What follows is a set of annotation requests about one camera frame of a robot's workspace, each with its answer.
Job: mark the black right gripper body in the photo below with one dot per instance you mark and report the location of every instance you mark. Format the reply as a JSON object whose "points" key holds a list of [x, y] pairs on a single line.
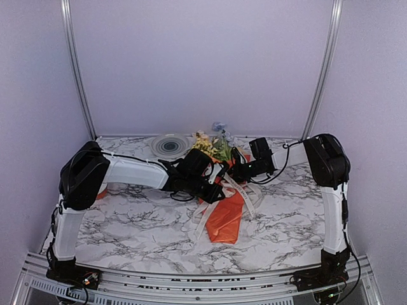
{"points": [[245, 173]]}

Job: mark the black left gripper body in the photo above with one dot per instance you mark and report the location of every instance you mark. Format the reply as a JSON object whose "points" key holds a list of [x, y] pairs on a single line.
{"points": [[193, 187]]}

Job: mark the cream ribbon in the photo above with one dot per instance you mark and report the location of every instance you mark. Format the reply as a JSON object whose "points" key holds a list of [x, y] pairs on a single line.
{"points": [[255, 195]]}

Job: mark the green leafy fake stem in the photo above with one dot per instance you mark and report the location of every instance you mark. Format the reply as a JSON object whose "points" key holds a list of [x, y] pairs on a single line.
{"points": [[221, 149]]}

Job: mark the yellow daisy fake bunch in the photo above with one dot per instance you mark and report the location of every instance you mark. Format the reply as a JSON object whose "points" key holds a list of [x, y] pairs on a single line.
{"points": [[204, 145]]}

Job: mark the pink rose fake stem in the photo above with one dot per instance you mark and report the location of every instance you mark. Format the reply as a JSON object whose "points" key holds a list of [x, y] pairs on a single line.
{"points": [[200, 135]]}

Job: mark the brown orange wrapping paper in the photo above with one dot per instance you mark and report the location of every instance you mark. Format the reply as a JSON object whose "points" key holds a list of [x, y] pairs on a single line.
{"points": [[221, 220]]}

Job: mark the blue fake flower stem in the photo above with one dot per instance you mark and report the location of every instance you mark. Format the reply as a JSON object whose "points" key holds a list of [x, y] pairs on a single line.
{"points": [[220, 129]]}

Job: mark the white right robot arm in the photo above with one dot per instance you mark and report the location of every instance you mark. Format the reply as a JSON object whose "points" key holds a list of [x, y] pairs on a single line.
{"points": [[330, 168]]}

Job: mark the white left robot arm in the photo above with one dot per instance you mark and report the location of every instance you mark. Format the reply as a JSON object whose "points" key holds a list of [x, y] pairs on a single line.
{"points": [[86, 176]]}

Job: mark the grey ringed plate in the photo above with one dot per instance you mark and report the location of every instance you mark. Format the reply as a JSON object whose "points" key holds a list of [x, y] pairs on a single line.
{"points": [[170, 146]]}

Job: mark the orange cup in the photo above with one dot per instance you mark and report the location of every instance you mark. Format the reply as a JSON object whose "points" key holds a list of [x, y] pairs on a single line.
{"points": [[101, 195]]}

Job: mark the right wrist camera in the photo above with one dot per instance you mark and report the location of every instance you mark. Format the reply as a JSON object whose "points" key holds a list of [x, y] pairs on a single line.
{"points": [[237, 157]]}

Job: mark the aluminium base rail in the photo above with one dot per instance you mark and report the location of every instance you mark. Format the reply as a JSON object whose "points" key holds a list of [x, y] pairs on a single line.
{"points": [[131, 287]]}

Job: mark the aluminium frame post right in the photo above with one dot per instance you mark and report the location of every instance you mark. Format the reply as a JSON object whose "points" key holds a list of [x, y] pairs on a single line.
{"points": [[329, 52]]}

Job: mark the aluminium frame post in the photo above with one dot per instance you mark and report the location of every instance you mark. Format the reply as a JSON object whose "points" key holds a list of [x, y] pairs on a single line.
{"points": [[329, 52], [74, 60]]}

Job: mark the aluminium frame post left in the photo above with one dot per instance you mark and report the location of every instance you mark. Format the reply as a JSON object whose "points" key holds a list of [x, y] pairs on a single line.
{"points": [[74, 60]]}

